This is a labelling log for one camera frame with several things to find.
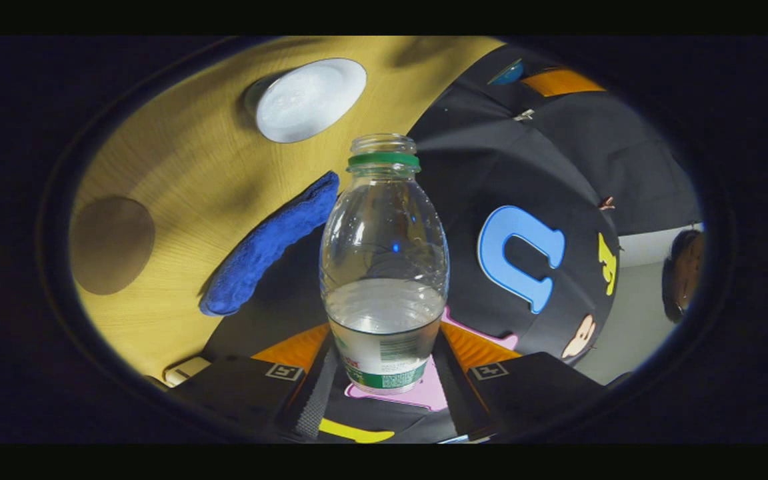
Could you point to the dark teal teacup lid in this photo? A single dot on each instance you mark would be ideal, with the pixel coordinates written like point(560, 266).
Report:
point(509, 72)

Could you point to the round brown coaster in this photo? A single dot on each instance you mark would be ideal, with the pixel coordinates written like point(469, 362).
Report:
point(112, 245)

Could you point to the white clip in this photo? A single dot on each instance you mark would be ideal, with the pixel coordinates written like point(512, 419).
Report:
point(524, 114)

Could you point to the white teacup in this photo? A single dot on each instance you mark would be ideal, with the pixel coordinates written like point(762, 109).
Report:
point(307, 100)

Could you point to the white toaster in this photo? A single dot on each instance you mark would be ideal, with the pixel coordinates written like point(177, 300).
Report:
point(187, 370)

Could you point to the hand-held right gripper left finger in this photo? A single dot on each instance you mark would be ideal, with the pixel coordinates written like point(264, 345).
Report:
point(314, 400)

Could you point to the dark round ceiling fixture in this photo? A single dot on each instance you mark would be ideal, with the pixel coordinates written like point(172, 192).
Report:
point(684, 273)

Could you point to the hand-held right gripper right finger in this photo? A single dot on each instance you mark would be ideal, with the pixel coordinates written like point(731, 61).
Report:
point(454, 393)

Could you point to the clear plastic water bottle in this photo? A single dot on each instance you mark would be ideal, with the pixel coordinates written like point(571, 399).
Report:
point(384, 266)

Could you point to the orange clip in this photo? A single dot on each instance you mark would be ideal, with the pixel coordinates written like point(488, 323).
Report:
point(607, 202)

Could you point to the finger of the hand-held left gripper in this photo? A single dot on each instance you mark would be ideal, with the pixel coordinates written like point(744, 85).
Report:
point(560, 82)

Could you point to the blue towel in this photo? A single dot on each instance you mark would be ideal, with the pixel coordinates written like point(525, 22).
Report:
point(264, 246)

